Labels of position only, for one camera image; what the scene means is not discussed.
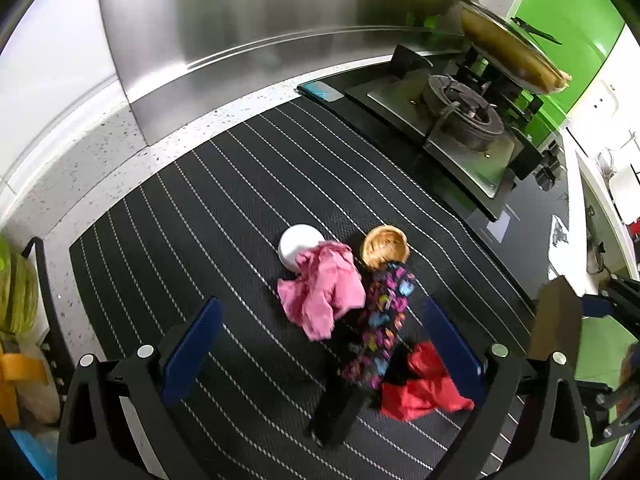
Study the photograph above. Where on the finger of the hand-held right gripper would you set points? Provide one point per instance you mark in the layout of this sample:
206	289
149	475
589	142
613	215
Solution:
597	387
595	306

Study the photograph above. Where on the large white stove sticker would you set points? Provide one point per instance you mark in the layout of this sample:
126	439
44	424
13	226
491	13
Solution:
560	232

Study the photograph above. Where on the red cloth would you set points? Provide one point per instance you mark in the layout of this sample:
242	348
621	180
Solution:
420	395

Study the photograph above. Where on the small wooden bowl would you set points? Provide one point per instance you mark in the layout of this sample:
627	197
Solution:
385	247

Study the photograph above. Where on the brown cardboard piece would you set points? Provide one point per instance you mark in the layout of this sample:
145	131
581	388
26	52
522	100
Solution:
555	320

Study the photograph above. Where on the black striped mat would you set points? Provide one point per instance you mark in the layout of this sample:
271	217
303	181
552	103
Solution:
200	210

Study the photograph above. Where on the teal sponge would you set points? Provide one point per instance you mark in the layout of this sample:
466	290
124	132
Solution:
322	91

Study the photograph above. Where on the black glass gas stove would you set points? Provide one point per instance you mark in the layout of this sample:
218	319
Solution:
525	240

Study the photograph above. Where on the glass pan lid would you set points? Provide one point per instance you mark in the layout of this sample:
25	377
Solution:
535	34

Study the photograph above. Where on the pink cloth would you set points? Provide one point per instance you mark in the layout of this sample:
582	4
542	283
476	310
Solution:
325	290

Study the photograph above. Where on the gas burner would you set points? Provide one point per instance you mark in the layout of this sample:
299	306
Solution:
462	110
475	67

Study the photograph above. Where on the floral black cloth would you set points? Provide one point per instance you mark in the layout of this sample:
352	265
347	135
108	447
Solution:
382	320

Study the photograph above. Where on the stove knob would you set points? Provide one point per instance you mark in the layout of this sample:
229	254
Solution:
546	175
553	150

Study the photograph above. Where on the green lidded jug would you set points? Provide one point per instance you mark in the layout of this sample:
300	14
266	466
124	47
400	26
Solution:
17	290

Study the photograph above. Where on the red cup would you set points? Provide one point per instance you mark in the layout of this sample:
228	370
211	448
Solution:
635	227

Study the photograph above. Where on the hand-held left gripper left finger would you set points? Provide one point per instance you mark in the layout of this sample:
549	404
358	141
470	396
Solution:
192	345

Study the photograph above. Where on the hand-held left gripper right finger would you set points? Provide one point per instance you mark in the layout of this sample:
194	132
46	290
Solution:
452	345

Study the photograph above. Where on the white cup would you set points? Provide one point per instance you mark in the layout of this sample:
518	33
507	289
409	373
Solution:
295	245

